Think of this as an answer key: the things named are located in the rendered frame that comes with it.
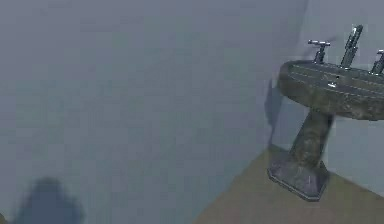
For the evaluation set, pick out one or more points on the chrome faucet spout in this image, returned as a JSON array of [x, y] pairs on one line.
[[350, 46]]

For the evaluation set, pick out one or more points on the dark stone pedestal sink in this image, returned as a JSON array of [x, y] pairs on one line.
[[333, 100]]

